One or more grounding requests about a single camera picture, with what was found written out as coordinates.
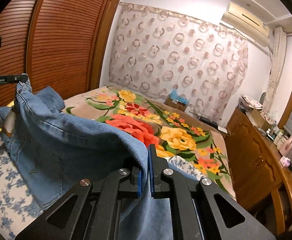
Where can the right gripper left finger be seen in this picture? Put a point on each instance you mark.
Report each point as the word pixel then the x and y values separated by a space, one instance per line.
pixel 89 210

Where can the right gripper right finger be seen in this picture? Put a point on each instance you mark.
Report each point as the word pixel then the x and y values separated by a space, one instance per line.
pixel 201 209

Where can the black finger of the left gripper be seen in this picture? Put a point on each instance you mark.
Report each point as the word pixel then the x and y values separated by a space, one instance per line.
pixel 9 79

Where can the blue denim jeans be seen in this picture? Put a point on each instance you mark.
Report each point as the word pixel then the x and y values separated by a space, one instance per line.
pixel 54 151

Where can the brown wooden dresser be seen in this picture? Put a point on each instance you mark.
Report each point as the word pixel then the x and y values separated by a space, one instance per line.
pixel 262 185

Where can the floral fleece blanket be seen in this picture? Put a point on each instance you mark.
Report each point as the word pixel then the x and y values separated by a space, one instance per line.
pixel 186 143

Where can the blue white floral quilt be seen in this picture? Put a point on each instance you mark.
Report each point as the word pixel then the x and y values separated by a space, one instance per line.
pixel 17 206

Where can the brown louvered wardrobe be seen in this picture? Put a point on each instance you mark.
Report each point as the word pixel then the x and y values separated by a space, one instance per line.
pixel 57 43

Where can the cardboard box on dresser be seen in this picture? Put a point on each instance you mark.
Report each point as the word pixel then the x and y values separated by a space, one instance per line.
pixel 257 120

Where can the cardboard box with blue cloth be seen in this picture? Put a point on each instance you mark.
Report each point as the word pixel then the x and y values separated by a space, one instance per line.
pixel 176 101

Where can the circle patterned sheer curtain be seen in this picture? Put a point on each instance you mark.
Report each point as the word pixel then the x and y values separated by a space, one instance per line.
pixel 156 51

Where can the white wall air conditioner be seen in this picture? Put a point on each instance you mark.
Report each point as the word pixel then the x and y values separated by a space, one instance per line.
pixel 247 23

